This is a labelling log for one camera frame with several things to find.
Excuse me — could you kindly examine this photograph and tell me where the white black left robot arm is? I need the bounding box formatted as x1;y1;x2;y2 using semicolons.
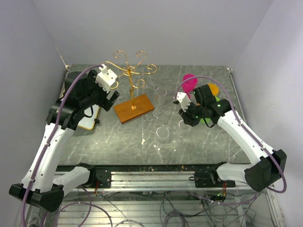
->
9;66;119;212

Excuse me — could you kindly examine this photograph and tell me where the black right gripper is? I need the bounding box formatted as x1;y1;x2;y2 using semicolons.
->
178;101;205;126

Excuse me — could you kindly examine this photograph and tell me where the green plastic wine glass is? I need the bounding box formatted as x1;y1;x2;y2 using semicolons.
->
200;96;220;126

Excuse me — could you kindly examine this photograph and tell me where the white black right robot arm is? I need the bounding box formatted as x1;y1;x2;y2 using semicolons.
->
174;85;287;192

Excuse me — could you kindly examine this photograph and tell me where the white board with yellow frame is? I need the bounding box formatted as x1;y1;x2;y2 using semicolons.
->
78;105;100;130

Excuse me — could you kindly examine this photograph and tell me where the pink plastic wine glass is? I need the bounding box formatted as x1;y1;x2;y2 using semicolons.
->
182;74;198;98

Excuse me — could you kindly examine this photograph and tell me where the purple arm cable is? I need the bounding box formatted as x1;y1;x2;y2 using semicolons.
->
20;65;102;227
174;76;287;194

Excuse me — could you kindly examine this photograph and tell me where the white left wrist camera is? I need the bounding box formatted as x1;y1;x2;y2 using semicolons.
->
95;64;119;93

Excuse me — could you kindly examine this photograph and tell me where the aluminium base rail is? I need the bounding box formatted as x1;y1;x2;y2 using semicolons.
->
54;165;261;190

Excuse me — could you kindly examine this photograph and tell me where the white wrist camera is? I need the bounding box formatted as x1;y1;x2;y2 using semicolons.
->
173;92;191;112
95;64;119;93

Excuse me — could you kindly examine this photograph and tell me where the gold wire wine glass rack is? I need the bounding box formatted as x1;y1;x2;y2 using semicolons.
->
103;50;157;102

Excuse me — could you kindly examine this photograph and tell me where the clear short wine glass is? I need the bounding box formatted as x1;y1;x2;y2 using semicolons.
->
156;126;170;143

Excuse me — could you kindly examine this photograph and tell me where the clear tall wine glass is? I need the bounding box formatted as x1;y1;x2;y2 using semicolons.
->
153;87;167;119

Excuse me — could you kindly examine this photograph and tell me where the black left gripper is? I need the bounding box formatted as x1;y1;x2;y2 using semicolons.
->
80;70;120;111

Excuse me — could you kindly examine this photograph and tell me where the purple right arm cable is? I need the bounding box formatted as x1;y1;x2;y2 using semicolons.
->
174;76;287;194

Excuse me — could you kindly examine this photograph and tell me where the brown wooden rack base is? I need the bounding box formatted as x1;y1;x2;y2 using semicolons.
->
114;94;154;124

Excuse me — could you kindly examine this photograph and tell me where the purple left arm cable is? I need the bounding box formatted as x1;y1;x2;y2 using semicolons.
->
20;65;102;227

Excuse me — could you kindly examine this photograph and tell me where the orange plastic wine glass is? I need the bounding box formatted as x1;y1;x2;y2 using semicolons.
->
208;83;219;96

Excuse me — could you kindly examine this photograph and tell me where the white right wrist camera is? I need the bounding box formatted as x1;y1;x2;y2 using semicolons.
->
173;92;191;112

